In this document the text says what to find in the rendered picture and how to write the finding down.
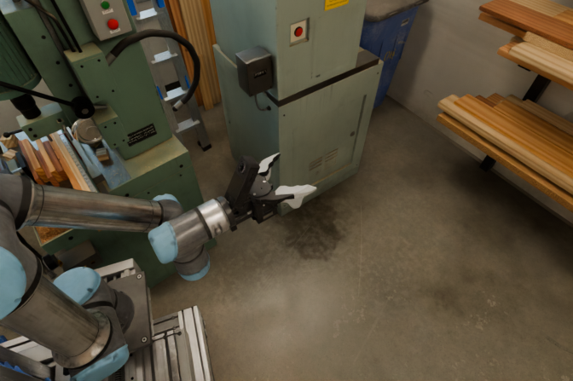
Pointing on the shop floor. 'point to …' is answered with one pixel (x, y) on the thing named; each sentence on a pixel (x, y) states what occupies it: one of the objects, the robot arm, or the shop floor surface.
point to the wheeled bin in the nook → (389, 23)
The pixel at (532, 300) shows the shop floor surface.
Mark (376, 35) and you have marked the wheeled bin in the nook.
